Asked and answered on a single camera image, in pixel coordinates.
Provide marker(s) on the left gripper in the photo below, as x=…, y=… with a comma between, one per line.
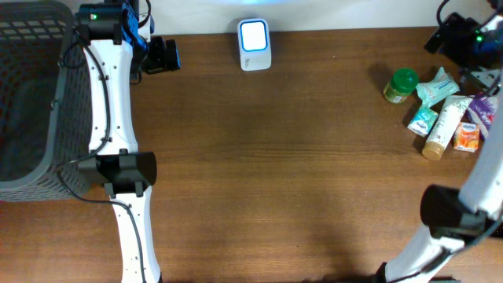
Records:
x=161, y=61

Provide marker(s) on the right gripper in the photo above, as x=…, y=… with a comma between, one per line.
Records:
x=453, y=28

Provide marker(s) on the teal snack packet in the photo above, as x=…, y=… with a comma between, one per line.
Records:
x=442, y=86

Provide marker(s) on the white cream tube gold cap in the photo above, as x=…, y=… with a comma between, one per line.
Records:
x=451, y=114

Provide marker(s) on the green red snack bag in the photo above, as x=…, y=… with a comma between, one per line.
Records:
x=401, y=85

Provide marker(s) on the red purple pad package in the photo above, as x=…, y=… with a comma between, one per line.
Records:
x=481, y=112

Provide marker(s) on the small teal tissue pack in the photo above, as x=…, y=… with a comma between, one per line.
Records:
x=423, y=121

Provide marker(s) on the small orange tissue pack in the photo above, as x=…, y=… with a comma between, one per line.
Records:
x=466, y=137

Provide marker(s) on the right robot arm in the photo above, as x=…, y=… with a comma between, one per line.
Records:
x=453, y=220

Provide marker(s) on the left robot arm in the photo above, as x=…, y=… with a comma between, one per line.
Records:
x=120, y=47

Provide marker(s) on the white barcode scanner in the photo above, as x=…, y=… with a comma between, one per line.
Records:
x=254, y=44

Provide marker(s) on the dark grey plastic basket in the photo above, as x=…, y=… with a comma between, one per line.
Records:
x=46, y=114

